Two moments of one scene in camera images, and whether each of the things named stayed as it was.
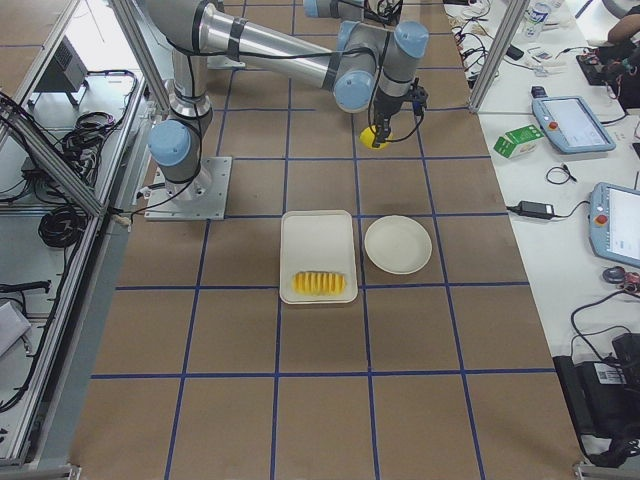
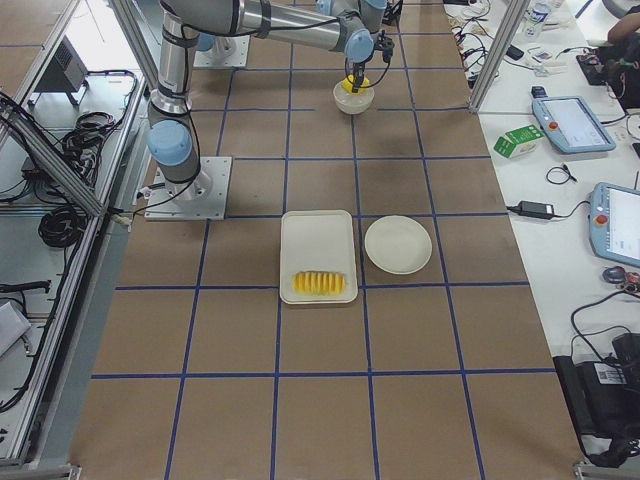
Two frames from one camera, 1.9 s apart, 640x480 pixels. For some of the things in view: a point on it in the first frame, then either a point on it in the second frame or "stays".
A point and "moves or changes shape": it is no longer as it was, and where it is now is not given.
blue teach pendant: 568,123 stays
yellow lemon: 367,136 moves or changes shape
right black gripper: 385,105 to 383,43
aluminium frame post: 498,54 stays
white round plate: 398,244 stays
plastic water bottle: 539,11 stays
